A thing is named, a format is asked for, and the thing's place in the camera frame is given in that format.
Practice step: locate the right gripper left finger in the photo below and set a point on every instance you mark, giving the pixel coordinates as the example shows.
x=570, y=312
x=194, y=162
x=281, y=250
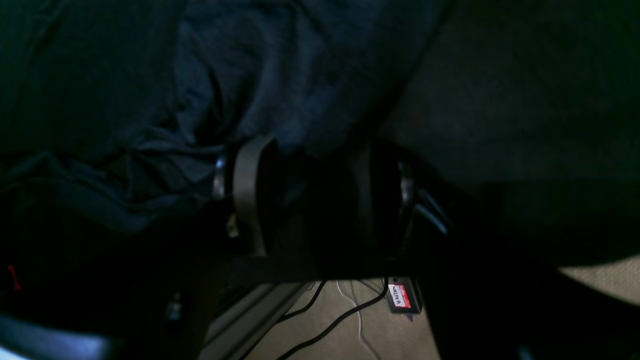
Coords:
x=242, y=183

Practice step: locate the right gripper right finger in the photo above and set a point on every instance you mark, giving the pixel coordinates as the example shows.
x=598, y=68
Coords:
x=386, y=200

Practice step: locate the dark grey T-shirt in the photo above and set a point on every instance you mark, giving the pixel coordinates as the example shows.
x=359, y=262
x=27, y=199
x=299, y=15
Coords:
x=111, y=110

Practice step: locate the small labelled grey box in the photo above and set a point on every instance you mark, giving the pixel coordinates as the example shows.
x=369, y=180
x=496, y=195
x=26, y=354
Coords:
x=403, y=296

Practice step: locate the black table cloth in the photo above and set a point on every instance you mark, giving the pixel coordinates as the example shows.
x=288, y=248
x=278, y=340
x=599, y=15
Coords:
x=532, y=107

